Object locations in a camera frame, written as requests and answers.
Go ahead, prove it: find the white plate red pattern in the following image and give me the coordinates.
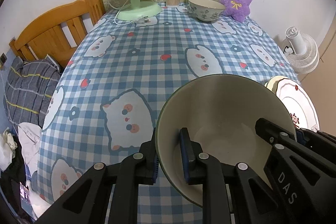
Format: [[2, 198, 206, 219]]
[[276, 79, 319, 132]]

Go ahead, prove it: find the scalloped yellow flower plate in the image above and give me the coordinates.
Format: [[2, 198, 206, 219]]
[[264, 76, 300, 96]]

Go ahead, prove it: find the ceramic bowl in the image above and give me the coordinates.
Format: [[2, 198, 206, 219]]
[[155, 75, 295, 206], [188, 0, 225, 22]]

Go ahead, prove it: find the white floor fan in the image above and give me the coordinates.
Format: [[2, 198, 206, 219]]
[[284, 26, 319, 75]]

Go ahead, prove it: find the white crumpled cloth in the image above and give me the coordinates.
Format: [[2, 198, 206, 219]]
[[1, 122, 42, 180]]

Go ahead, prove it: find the blue checkered tablecloth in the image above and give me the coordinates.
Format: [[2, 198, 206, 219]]
[[36, 2, 302, 224]]

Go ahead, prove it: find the grey plaid pillow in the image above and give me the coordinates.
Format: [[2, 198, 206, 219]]
[[3, 55, 61, 127]]

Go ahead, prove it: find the wooden bed headboard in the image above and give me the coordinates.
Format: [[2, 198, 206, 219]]
[[9, 0, 105, 67]]

